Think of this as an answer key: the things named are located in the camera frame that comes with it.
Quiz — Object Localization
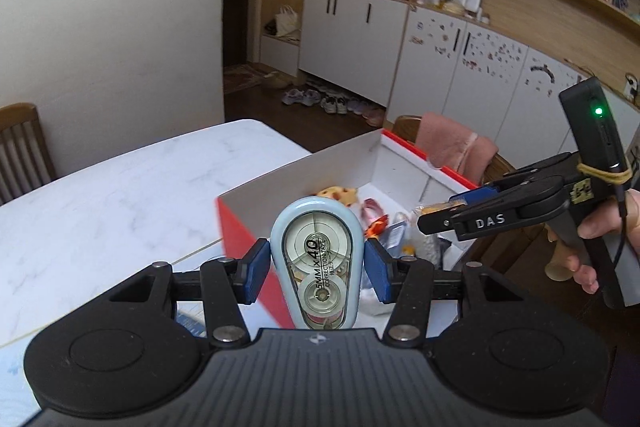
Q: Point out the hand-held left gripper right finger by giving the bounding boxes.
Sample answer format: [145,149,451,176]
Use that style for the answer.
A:
[365,238,526,349]

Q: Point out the pink towel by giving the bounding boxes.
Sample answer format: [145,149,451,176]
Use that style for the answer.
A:
[416,112,500,185]

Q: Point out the grey sneakers pair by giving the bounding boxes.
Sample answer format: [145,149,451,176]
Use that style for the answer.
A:
[282,88,321,106]

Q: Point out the pink shoes pair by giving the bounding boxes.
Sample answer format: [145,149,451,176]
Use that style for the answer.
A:
[350,99,386,128]

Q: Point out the light blue correction tape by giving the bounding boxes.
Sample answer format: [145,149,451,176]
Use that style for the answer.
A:
[270,197,366,332]

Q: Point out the dark wooden chair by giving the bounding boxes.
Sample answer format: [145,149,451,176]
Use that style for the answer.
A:
[0,103,57,206]

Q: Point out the white grey packet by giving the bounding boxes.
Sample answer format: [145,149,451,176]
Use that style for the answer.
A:
[385,209,451,269]

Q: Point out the yellow rubber band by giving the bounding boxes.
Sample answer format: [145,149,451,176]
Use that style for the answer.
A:
[576,161,634,186]

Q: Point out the red cardboard box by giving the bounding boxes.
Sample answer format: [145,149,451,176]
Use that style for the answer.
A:
[216,129,483,329]

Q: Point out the white sneakers pair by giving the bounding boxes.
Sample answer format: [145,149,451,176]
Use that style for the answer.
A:
[320,94,348,115]

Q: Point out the white cabinet with stickers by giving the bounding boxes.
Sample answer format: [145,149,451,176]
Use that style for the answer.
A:
[390,4,640,208]

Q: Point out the white lower cabinet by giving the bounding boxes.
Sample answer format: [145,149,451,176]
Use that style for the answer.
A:
[298,0,408,108]

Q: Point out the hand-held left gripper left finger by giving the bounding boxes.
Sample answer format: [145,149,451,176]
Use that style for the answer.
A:
[110,238,271,349]

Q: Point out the white tote bag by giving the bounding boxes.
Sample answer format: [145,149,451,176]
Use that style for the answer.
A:
[276,5,302,40]

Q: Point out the person's right hand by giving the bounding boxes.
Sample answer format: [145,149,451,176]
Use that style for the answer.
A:
[546,188,640,294]

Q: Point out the patterned doormat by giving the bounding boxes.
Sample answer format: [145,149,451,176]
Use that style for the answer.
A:
[223,63,271,95]

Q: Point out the thin black cable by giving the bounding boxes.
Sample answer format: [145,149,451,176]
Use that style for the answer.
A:
[612,184,627,268]

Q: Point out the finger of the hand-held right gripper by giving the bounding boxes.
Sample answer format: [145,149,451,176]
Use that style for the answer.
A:
[450,153,581,208]
[417,207,469,236]

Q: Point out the round-back wooden chair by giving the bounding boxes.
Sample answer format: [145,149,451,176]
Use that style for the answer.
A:
[392,114,517,194]

